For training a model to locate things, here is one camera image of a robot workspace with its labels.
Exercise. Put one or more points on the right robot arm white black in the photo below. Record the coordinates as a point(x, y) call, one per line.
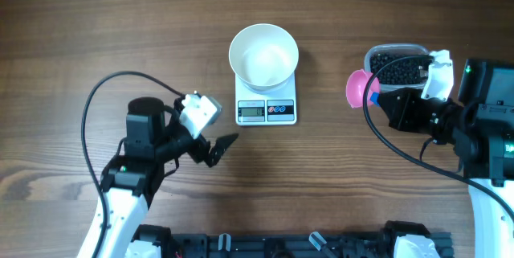
point(479, 125)

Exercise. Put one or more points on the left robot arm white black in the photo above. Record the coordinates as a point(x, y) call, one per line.
point(133, 176)

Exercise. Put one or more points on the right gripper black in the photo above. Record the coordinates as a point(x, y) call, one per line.
point(420, 112)

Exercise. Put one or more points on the clear plastic container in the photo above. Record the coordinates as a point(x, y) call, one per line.
point(401, 49)

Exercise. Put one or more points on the pink scoop blue handle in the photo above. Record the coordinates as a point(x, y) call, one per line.
point(355, 89)

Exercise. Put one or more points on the white digital kitchen scale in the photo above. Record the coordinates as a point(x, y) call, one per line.
point(276, 106)

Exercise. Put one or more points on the white bowl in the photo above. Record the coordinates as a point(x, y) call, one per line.
point(263, 56)

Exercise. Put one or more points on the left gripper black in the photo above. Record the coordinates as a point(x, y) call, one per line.
point(204, 149)

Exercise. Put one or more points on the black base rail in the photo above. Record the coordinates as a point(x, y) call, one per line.
point(363, 244)

